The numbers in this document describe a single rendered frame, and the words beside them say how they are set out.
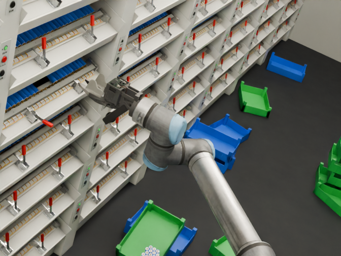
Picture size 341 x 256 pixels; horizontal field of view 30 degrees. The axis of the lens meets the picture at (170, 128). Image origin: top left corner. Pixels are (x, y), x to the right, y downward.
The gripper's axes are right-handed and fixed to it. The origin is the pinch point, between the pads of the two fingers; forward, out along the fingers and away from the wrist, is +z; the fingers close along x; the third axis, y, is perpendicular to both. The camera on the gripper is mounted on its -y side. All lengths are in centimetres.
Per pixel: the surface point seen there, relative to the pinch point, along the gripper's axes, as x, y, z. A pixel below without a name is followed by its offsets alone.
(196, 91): -154, -69, -1
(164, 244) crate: -55, -95, -37
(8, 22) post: 42, 34, 6
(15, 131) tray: 28.2, -8.3, 5.5
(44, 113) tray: 13.2, -8.3, 5.2
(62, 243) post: -23, -95, 0
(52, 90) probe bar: 5.3, -4.5, 8.6
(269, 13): -269, -49, -4
